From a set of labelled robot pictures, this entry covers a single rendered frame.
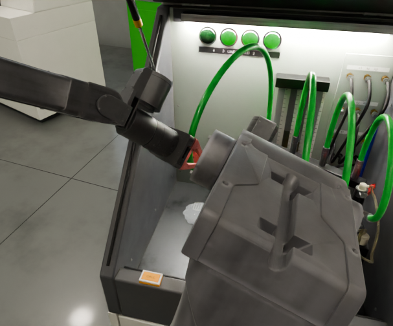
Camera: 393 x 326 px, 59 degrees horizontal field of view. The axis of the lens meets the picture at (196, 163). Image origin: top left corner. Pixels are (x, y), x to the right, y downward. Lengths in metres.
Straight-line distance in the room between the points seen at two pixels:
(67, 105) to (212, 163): 0.37
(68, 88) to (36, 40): 2.91
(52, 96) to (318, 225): 0.46
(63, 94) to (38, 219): 2.05
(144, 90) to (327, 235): 0.49
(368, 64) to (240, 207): 0.93
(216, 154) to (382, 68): 0.89
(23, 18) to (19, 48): 0.24
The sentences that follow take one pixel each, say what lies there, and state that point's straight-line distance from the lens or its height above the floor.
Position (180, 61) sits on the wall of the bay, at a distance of 1.09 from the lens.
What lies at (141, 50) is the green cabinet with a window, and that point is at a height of 0.48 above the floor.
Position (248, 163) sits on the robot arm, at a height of 1.55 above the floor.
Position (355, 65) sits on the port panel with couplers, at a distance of 1.06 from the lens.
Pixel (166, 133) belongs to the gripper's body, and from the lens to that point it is 0.64.
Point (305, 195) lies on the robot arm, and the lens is 0.20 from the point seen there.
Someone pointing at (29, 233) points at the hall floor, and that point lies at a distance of 2.50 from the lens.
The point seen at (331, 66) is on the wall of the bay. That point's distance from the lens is 1.06.
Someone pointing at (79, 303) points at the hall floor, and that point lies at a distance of 2.05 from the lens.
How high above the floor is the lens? 1.66
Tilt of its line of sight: 36 degrees down
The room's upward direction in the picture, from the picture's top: straight up
